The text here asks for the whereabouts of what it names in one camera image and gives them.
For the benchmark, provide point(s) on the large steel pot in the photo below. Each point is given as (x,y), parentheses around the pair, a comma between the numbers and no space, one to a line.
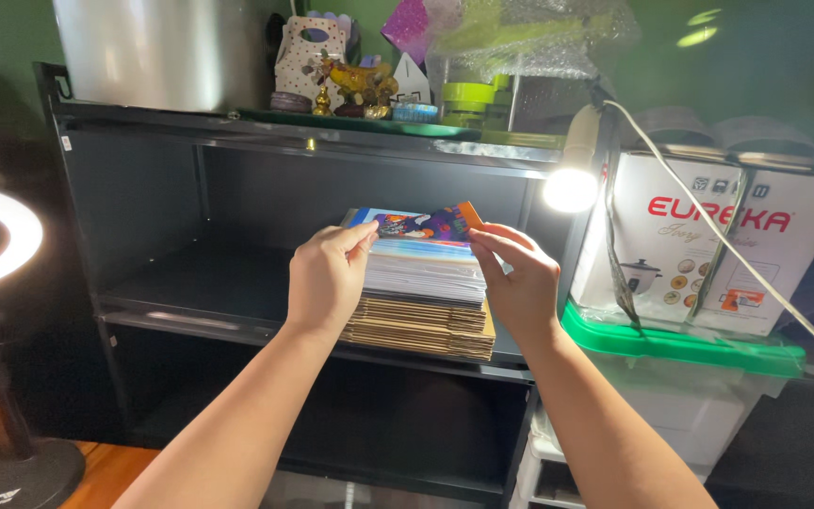
(160,53)

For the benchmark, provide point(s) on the white plastic drawer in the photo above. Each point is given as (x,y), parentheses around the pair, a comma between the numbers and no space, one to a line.
(545,481)

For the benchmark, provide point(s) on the person's right hand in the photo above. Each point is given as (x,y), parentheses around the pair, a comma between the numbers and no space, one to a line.
(527,290)

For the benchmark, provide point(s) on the small blue box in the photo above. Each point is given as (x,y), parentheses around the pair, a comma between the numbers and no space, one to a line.
(414,113)

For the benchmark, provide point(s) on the white house-shaped card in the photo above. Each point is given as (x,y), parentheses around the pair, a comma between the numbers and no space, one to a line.
(410,81)

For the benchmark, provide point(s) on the polka dot gift box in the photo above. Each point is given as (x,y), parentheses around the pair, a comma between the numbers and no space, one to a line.
(301,67)

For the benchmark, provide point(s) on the green plastic container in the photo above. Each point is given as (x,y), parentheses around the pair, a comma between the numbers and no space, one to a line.
(470,102)

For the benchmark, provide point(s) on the black metal shelf unit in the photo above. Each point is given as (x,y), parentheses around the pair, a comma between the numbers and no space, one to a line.
(188,212)

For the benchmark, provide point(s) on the clear storage bin green lid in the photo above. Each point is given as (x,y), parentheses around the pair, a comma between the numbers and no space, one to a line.
(682,396)

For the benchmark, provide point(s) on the dark green tray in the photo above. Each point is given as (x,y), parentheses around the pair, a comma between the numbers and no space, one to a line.
(350,124)

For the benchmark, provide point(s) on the stack of flat cardboard boxes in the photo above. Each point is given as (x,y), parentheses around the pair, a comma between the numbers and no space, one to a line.
(421,329)

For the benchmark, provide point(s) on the small gold gourd figurine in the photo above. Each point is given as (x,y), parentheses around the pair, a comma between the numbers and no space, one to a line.
(321,104)

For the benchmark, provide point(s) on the person's left hand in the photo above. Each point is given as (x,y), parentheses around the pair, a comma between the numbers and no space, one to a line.
(322,279)

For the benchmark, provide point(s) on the purple tape roll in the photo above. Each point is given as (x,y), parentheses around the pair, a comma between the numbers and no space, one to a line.
(290,102)

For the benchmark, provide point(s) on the lit bulb in white socket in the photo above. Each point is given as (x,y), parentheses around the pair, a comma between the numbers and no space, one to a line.
(573,177)

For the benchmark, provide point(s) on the colourful printed card packet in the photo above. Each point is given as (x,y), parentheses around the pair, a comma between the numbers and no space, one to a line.
(421,223)

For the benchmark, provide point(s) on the stack of clear-wrapped packets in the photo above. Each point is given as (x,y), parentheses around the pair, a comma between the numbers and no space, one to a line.
(425,276)

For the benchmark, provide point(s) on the gold fruit tree ornament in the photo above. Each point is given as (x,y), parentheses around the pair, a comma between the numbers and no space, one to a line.
(364,81)

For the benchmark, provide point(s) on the bubble wrap bundle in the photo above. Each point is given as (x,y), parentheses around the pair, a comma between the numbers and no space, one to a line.
(520,39)

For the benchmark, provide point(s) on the white rice cooker carton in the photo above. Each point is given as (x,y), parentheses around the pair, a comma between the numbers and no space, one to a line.
(668,240)

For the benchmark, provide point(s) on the purple glitter paper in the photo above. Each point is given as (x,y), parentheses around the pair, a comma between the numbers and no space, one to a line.
(407,28)

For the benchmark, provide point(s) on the clear plastic covers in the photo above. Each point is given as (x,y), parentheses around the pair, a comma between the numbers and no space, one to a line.
(732,134)

